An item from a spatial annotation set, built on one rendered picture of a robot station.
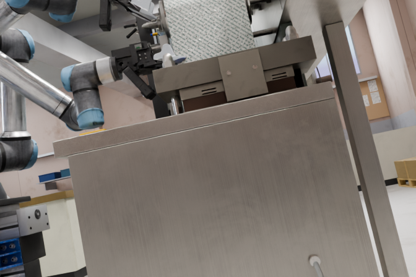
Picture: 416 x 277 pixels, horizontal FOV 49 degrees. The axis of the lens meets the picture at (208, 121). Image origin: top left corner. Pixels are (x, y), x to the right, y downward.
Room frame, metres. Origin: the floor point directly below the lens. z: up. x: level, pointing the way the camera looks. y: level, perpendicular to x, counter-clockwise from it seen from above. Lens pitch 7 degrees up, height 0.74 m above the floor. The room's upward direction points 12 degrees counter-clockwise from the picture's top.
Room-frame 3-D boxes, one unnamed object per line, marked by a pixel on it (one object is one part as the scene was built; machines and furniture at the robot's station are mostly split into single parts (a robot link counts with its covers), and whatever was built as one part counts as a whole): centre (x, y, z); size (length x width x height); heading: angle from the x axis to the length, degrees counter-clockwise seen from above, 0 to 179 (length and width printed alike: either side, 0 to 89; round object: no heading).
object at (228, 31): (1.28, -0.06, 1.12); 0.23 x 0.01 x 0.18; 88
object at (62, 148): (2.29, -0.01, 0.88); 2.52 x 0.66 x 0.04; 178
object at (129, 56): (1.29, 0.18, 1.12); 0.12 x 0.08 x 0.09; 88
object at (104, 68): (1.30, 0.26, 1.11); 0.08 x 0.05 x 0.08; 178
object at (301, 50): (1.16, -0.09, 1.00); 0.40 x 0.16 x 0.06; 88
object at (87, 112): (1.31, 0.34, 1.01); 0.11 x 0.08 x 0.11; 29
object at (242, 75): (1.07, -0.11, 0.97); 0.10 x 0.03 x 0.11; 88
